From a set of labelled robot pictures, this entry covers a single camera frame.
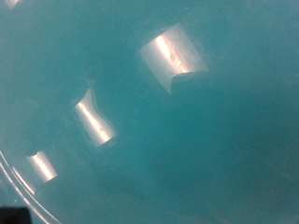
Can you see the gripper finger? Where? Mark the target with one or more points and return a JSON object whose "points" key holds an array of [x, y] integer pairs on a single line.
{"points": [[14, 216]]}

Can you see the blue round plate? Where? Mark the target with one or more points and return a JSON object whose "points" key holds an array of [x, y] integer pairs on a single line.
{"points": [[187, 149]]}

